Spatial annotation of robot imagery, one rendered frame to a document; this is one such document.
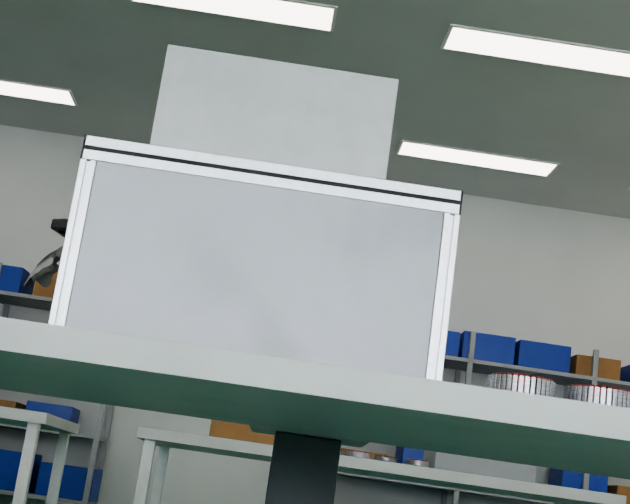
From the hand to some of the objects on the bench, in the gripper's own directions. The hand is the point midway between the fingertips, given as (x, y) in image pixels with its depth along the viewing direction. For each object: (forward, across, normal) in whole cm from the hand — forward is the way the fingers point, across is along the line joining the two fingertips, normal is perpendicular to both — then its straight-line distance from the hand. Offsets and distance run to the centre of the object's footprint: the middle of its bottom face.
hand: (50, 286), depth 242 cm
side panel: (+20, -92, -3) cm, 94 cm away
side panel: (+34, -32, +20) cm, 51 cm away
